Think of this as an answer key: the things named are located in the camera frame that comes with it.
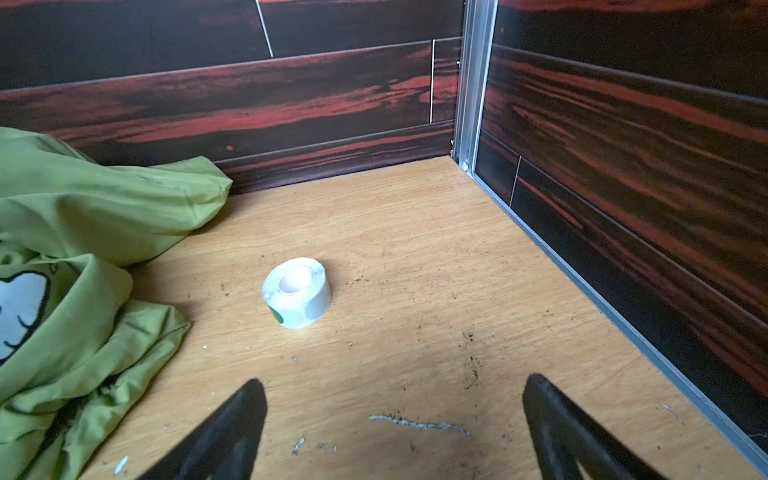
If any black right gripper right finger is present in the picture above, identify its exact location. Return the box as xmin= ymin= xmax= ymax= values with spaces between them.
xmin=522 ymin=374 xmax=663 ymax=479

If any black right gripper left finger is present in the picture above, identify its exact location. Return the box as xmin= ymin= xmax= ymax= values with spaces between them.
xmin=141 ymin=379 xmax=268 ymax=479

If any green Snoopy zip jacket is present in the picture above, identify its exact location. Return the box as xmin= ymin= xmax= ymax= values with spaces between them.
xmin=1 ymin=128 xmax=232 ymax=479

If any white sticker tape roll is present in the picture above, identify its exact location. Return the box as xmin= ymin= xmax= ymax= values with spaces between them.
xmin=261 ymin=257 xmax=332 ymax=330

